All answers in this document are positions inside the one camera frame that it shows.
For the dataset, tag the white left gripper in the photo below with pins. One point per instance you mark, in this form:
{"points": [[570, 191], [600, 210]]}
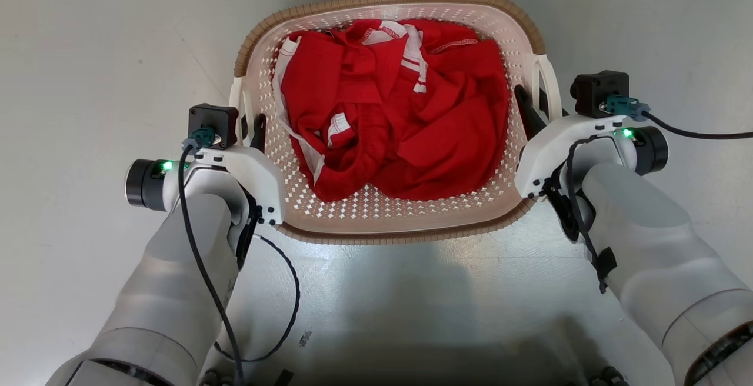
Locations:
{"points": [[253, 174]]}

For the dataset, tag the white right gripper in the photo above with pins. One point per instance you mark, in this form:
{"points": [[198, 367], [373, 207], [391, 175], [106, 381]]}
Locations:
{"points": [[550, 150]]}

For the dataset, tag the white laundry basket brown rim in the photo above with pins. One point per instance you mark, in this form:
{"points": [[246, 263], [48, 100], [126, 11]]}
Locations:
{"points": [[376, 221]]}

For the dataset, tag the dark robot base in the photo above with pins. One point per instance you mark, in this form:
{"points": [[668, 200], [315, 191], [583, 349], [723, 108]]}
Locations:
{"points": [[609, 377]]}

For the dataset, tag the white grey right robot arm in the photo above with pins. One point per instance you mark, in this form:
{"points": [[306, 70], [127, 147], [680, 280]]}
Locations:
{"points": [[659, 256]]}

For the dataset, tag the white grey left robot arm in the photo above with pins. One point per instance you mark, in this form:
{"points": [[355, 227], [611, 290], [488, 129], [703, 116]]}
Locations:
{"points": [[170, 292]]}

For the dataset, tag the red garment with white trim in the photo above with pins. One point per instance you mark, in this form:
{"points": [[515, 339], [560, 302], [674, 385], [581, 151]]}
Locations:
{"points": [[447, 139]]}

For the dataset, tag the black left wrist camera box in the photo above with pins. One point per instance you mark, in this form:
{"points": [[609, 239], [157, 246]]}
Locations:
{"points": [[213, 122]]}

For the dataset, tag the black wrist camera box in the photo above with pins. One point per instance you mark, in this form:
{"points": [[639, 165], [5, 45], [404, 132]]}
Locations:
{"points": [[594, 92], [213, 122]]}

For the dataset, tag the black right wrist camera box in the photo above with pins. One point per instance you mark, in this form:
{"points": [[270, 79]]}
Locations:
{"points": [[594, 92]]}

